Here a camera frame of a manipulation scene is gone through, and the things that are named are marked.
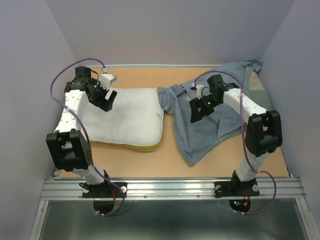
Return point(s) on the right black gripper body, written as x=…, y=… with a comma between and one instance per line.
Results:
x=207, y=104

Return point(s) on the white pillow yellow edge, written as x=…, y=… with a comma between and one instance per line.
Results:
x=135, y=120

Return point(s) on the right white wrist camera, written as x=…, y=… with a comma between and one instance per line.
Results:
x=198, y=88

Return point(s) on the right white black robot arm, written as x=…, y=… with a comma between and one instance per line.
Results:
x=261, y=131

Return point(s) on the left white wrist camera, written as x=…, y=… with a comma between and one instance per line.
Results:
x=106, y=80

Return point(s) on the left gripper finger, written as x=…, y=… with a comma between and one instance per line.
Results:
x=110, y=96
x=106, y=105

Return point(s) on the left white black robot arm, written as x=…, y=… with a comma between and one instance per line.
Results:
x=69, y=144

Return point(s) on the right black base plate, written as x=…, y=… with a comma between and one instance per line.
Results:
x=239, y=193

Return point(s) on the aluminium front rail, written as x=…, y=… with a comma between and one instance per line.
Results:
x=140, y=189

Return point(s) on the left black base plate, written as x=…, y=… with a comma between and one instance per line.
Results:
x=108, y=198

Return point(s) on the blue patchwork pillowcase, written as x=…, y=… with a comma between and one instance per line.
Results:
x=195, y=140

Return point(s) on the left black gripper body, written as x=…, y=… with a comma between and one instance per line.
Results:
x=99, y=94

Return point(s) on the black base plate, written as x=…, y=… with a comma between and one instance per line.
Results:
x=239, y=193
x=108, y=198

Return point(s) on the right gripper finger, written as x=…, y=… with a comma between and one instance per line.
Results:
x=194, y=107
x=197, y=116

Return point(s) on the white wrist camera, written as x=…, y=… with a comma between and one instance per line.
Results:
x=106, y=80
x=198, y=88

